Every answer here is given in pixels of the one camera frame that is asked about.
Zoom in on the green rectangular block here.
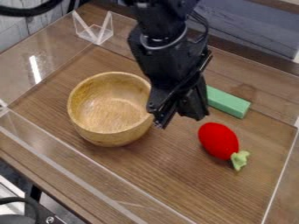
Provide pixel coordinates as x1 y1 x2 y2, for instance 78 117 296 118
206 86 251 119

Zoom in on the black cable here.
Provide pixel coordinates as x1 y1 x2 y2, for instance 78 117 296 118
0 196 40 224

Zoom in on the red plush strawberry toy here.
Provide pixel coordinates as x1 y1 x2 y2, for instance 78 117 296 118
197 122 249 172

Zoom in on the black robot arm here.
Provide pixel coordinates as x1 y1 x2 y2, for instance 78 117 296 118
124 0 210 128

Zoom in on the clear acrylic tray wall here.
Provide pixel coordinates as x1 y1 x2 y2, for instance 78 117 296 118
0 100 196 224

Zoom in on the black table leg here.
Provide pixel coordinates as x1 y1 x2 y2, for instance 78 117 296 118
29 185 42 201

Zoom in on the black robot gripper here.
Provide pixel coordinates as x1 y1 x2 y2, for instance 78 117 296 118
126 26 210 129

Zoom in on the wooden bowl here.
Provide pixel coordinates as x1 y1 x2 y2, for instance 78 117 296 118
66 72 153 147

